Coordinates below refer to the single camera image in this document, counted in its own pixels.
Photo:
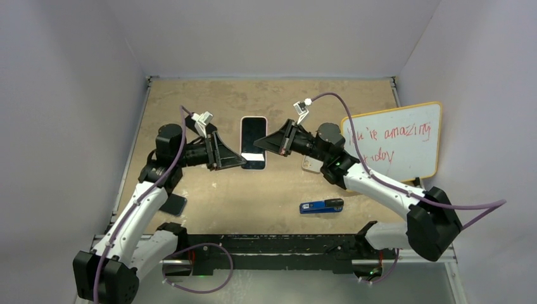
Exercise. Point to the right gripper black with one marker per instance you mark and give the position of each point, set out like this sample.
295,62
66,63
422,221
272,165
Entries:
281,142

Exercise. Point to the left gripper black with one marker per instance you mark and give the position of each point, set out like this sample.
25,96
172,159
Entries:
218,156

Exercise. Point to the white phone case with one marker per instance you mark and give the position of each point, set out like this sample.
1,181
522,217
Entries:
311,165

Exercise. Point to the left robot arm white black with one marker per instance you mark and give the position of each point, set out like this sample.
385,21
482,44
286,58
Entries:
112,270

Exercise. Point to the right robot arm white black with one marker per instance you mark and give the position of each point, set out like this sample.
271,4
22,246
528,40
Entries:
430,222

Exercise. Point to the blue-edged phone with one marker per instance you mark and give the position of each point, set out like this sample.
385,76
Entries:
174,205

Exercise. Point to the blue black stapler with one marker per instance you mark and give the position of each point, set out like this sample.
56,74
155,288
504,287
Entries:
325,206

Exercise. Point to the yellow-framed whiteboard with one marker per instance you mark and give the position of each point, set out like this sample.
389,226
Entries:
400,143

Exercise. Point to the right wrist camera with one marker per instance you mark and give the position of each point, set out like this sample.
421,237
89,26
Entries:
301,107

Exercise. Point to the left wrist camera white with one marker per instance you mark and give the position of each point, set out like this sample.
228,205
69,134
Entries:
201,121

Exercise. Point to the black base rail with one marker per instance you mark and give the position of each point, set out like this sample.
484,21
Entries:
336,253

